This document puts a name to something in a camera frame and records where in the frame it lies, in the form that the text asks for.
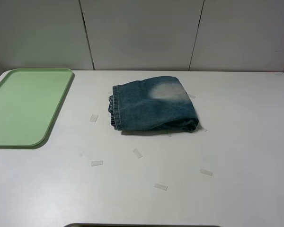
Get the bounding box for blue children's denim shorts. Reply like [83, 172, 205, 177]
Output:
[108, 76, 199, 131]

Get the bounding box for light green plastic tray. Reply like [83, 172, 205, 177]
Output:
[0, 69, 73, 148]

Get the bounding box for clear tape strip tilted middle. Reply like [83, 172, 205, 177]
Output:
[133, 148, 143, 158]

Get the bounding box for clear tape strip lower left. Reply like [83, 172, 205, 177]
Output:
[91, 160, 103, 166]

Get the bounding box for clear tape strip bottom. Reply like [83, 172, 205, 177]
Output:
[154, 183, 168, 191]

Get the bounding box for clear tape strip lower right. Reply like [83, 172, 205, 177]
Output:
[200, 169, 213, 176]

